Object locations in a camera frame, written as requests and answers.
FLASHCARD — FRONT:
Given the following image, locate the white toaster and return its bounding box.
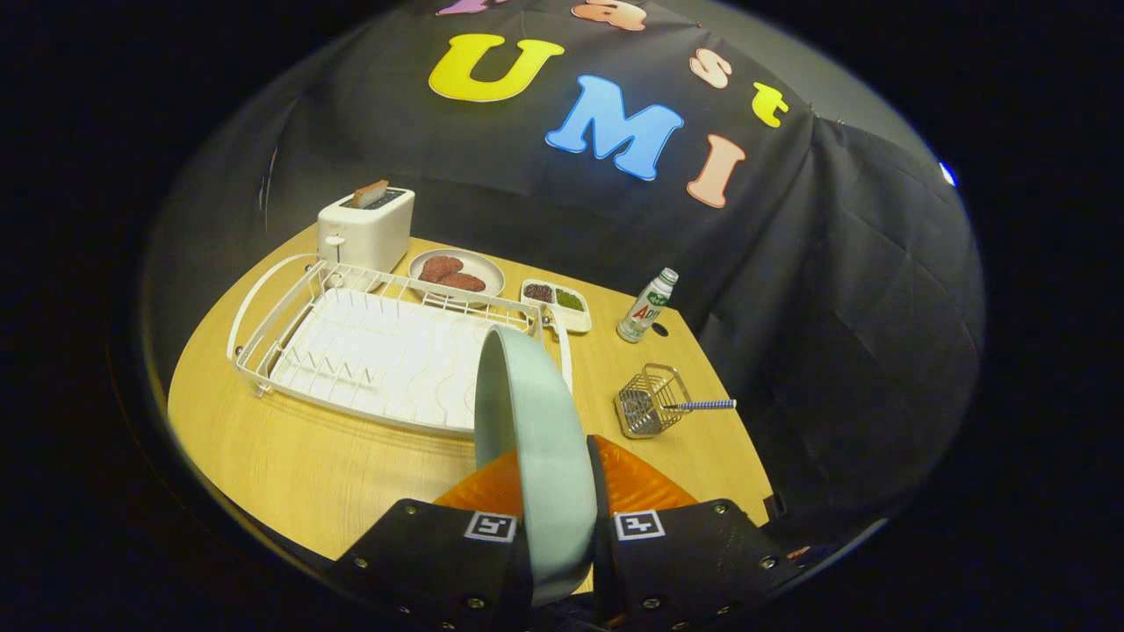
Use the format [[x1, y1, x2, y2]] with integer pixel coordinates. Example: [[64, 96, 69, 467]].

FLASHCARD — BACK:
[[316, 186, 416, 275]]

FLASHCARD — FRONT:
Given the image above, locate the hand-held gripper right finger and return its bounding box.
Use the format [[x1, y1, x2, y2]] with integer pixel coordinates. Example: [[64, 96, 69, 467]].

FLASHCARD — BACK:
[[586, 434, 813, 632]]

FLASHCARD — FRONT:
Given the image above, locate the pale green plate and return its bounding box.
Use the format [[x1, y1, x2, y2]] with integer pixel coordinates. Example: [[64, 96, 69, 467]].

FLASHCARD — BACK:
[[474, 325, 600, 607]]

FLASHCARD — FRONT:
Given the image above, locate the white drink bottle green label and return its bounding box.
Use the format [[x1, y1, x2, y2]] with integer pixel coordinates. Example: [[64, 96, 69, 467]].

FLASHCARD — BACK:
[[616, 268, 680, 344]]

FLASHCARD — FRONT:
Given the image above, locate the beige dish with meat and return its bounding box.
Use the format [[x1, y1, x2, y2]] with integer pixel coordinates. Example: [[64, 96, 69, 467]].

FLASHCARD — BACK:
[[408, 248, 506, 304]]

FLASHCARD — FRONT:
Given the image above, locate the white wire dish rack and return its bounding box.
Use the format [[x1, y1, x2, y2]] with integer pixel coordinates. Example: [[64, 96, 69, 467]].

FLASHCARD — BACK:
[[227, 253, 573, 440]]

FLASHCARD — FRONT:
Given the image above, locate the metal wire basket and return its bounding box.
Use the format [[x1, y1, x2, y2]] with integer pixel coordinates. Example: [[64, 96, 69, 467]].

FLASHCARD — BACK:
[[613, 363, 693, 440]]

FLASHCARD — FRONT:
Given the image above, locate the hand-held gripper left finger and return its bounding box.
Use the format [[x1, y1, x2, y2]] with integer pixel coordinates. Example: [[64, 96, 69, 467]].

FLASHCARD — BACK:
[[327, 449, 535, 632]]

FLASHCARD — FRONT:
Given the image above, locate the white divided snack tray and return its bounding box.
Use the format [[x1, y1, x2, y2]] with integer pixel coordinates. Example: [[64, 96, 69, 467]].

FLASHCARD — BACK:
[[520, 278, 593, 334]]

